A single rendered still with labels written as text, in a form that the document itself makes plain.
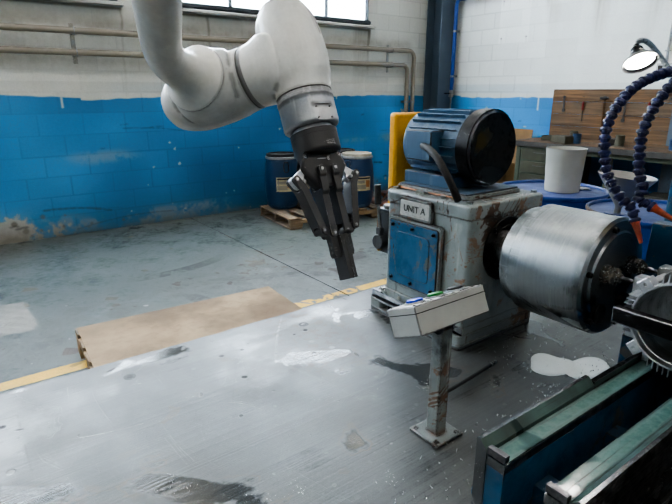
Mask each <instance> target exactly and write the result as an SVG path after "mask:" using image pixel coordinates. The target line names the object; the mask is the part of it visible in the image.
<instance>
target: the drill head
mask: <svg viewBox="0 0 672 504"><path fill-rule="evenodd" d="M629 219H630V218H627V217H621V216H616V215H610V214H605V213H599V212H594V211H588V210H583V209H578V208H572V207H567V206H561V205H556V204H547V205H544V206H542V207H535V208H531V209H529V210H527V211H526V212H525V213H523V214H522V215H521V216H520V217H519V218H518V219H517V220H516V222H515V223H514V224H513V226H508V227H506V228H505V229H504V230H502V232H501V233H500V234H499V236H498V237H497V239H496V242H495V244H494V248H493V262H494V265H495V267H496V268H497V269H499V278H500V283H501V287H502V289H503V291H504V293H505V294H506V295H507V296H508V297H509V298H510V299H512V300H513V302H514V303H515V304H516V305H517V306H518V307H520V308H522V309H525V310H527V311H530V312H533V313H535V314H538V315H541V316H544V317H546V318H549V319H552V320H554V321H557V322H560V323H562V324H565V325H568V326H571V327H573V328H576V329H579V330H581V331H584V332H587V333H590V334H596V333H600V332H602V331H604V330H606V329H607V328H609V327H610V326H611V325H612V324H614V325H616V323H615V322H613V321H611V316H612V310H613V307H614V306H616V305H622V306H624V305H626V303H624V302H625V301H627V300H629V299H626V298H627V297H629V296H631V295H629V293H631V292H632V288H633V284H630V283H626V282H623V281H621V280H620V278H621V277H622V276H624V277H628V278H631V279H633V280H634V277H636V276H638V275H641V274H642V273H645V272H646V271H645V267H646V266H648V264H647V263H646V262H645V261H644V260H643V259H642V243H641V244H639V242H638V240H637V237H636V235H635V232H634V229H633V227H632V225H631V224H630V223H629V222H628V220H629Z"/></svg>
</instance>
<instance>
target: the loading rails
mask: <svg viewBox="0 0 672 504"><path fill-rule="evenodd" d="M641 356H642V352H641V353H639V354H636V355H631V356H629V357H628V358H626V359H624V360H623V361H621V362H619V363H617V364H616V365H614V366H612V367H611V368H609V369H607V370H606V371H604V372H602V373H600V374H599V375H597V376H595V377H594V378H592V379H590V377H589V376H587V375H584V376H582V377H581V378H579V379H577V380H575V381H574V382H572V383H570V384H568V385H567V386H565V387H563V388H561V389H560V390H558V391H556V392H554V393H553V394H551V395H549V396H547V397H546V398H544V399H542V400H541V401H539V402H537V403H535V404H534V405H532V406H530V407H528V408H527V409H525V410H523V411H521V412H520V413H518V414H516V415H514V416H513V417H511V418H509V419H507V420H506V421H504V422H502V423H500V424H499V425H497V426H495V427H493V428H492V429H490V430H488V431H486V432H485V433H483V434H481V435H480V436H478V437H477V443H476V454H475V465H474V475H473V484H472V485H471V494H472V497H471V504H662V503H661V502H660V501H661V500H662V499H663V498H664V497H665V496H666V495H667V494H668V493H669V492H670V489H671V485H672V375H670V376H669V377H667V372H666V373H665V374H663V375H661V372H662V369H661V370H660V371H658V372H656V367H657V366H656V367H655V368H653V369H651V363H650V364H649V365H646V361H643V360H641Z"/></svg>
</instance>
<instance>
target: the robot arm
mask: <svg viewBox="0 0 672 504"><path fill-rule="evenodd" d="M131 4H132V8H133V13H134V18H135V23H136V27H137V32H138V37H139V42H140V46H141V49H142V52H143V55H144V58H145V60H146V62H147V64H148V65H149V67H150V68H151V70H152V71H153V72H154V73H155V74H156V76H157V77H158V78H160V79H161V80H162V81H163V82H164V83H165V85H164V87H163V90H162V93H161V104H162V108H163V111H164V113H165V115H166V116H167V118H168V119H169V120H170V121H171V122H172V123H173V124H174V125H176V126H177V127H179V128H181V129H184V130H188V131H207V130H212V129H216V128H219V127H222V126H226V125H228V124H231V123H234V122H237V121H239V120H241V119H244V118H246V117H248V116H250V115H252V114H253V113H255V112H257V111H259V110H261V109H263V108H266V107H269V106H273V105H277V108H278V111H279V114H280V118H281V122H282V126H283V130H284V134H285V135H286V136H287V137H289V138H290V140H291V144H292V149H293V153H294V157H295V159H296V160H297V173H296V174H295V175H294V176H293V177H292V178H290V179H288V180H287V181H286V185H287V186H288V187H289V188H290V189H291V190H292V192H293V193H294V194H295V196H296V198H297V200H298V202H299V204H300V207H301V209H302V211H303V213H304V215H305V217H306V219H307V222H308V224H309V226H310V228H311V230H312V232H313V234H314V236H315V237H318V236H320V237H321V238H322V239H323V240H327V244H328V248H329V252H330V256H331V258H332V259H335V263H336V267H337V271H338V275H339V279H340V281H341V280H346V279H350V278H354V277H358V274H357V270H356V266H355V262H354V258H353V254H354V251H355V250H354V247H353V242H352V238H351V233H352V232H354V229H356V228H358V227H359V207H358V187H357V182H358V178H359V175H360V172H359V170H358V169H354V170H351V169H350V168H348V167H346V164H345V161H344V160H343V159H342V157H341V154H340V152H341V145H340V141H339V137H338V133H337V128H336V126H337V125H338V123H339V118H338V114H337V110H336V106H335V102H334V95H333V92H332V89H331V82H330V77H331V69H330V62H329V57H328V53H327V49H326V45H325V42H324V39H323V36H322V33H321V31H320V28H319V26H318V23H317V21H316V19H315V17H314V15H313V13H312V12H311V10H310V9H309V8H308V7H307V6H306V5H305V4H304V3H303V2H302V1H301V0H269V1H267V2H265V3H264V4H263V5H262V7H261V9H260V11H259V14H258V17H257V20H256V24H255V31H256V35H254V36H253V37H252V38H251V39H250V40H249V41H248V42H247V43H245V44H244V45H242V46H241V47H239V48H236V49H233V50H230V51H226V50H225V49H224V48H210V47H206V46H202V45H194V46H190V47H187V48H185V49H184V48H183V47H182V0H131ZM342 176H343V178H342ZM341 179H342V181H344V184H343V186H342V182H341ZM305 183H307V184H308V185H309V186H310V189H311V192H310V190H309V188H308V187H307V185H306V184H305ZM342 190H343V194H342ZM311 193H312V194H311ZM312 196H313V197H314V198H315V201H314V199H313V197H312ZM343 196H344V198H343ZM315 202H316V203H315Z"/></svg>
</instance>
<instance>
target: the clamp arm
mask: <svg viewBox="0 0 672 504"><path fill-rule="evenodd" d="M611 321H613V322H615V323H618V324H621V325H624V326H627V327H630V328H633V329H636V330H639V331H642V332H645V333H648V334H651V335H654V336H657V337H660V338H663V339H666V340H668V341H671V342H672V321H670V320H667V319H664V318H661V317H657V316H654V315H651V314H648V313H645V312H641V311H638V310H635V309H632V308H629V307H625V306H622V305H616V306H614V307H613V310H612V316H611Z"/></svg>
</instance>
